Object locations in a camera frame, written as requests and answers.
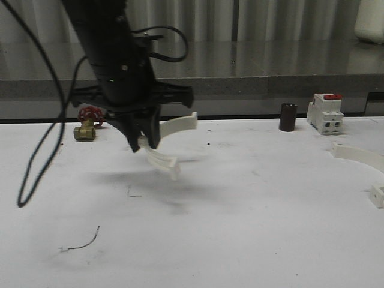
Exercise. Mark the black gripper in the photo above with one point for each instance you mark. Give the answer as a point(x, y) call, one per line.
point(124, 89)

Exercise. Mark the white half-ring pipe clamp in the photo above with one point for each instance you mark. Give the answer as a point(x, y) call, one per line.
point(366, 157)
point(167, 162)

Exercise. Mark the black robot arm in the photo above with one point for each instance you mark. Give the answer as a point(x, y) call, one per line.
point(121, 61)

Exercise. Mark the brass valve red handwheel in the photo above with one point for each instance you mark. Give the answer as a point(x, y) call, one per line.
point(90, 118)

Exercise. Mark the grey stone counter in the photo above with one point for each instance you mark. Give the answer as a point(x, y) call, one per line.
point(245, 67)

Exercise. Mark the grey pleated curtain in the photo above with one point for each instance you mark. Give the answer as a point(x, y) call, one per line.
point(199, 20)

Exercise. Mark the dark brown cylindrical capacitor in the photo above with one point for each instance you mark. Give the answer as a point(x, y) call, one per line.
point(288, 115)

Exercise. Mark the white circuit breaker red switch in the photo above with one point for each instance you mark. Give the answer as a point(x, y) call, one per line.
point(324, 113)

